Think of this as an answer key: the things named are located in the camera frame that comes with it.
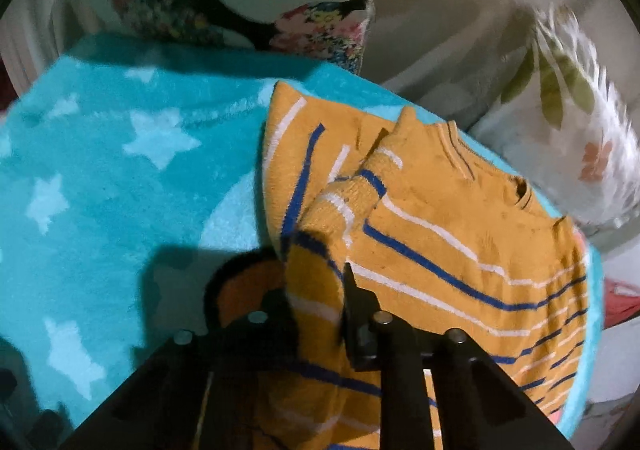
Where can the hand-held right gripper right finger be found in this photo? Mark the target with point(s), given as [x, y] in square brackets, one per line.
[362, 325]

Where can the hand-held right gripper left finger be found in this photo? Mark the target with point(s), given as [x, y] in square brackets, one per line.
[255, 340]

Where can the yellow striped sweater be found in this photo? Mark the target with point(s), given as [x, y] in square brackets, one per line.
[450, 240]

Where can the turquoise star blanket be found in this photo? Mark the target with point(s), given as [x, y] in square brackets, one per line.
[110, 190]

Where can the red cloth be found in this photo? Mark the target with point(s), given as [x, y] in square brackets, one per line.
[622, 302]

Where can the leaf print white pillow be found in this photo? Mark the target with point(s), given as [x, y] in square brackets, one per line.
[575, 105]

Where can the beige cloth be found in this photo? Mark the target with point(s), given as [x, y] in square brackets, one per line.
[445, 25]

